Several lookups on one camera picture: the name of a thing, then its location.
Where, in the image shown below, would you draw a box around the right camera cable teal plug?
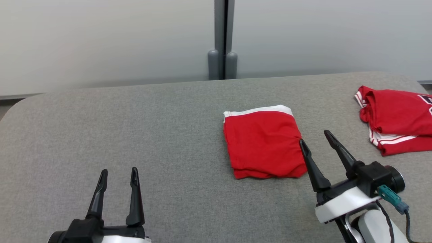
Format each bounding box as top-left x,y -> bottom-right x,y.
377,185 -> 432,243

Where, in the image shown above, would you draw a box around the grey fabric sofa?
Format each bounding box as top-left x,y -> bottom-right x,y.
0,72 -> 432,243

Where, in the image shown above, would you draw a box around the red Bulls basketball jersey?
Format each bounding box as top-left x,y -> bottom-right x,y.
354,85 -> 432,157

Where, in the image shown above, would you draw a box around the red white-trimmed shorts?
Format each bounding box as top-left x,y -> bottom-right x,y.
223,105 -> 308,179

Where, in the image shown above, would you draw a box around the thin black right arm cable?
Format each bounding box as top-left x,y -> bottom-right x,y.
376,201 -> 395,243

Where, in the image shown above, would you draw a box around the grey partition post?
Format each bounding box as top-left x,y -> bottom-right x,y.
208,0 -> 225,81
225,0 -> 238,80

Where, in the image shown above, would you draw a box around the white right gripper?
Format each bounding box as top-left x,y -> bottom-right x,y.
299,130 -> 381,224

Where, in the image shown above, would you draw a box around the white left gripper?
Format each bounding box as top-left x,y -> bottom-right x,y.
86,167 -> 152,243

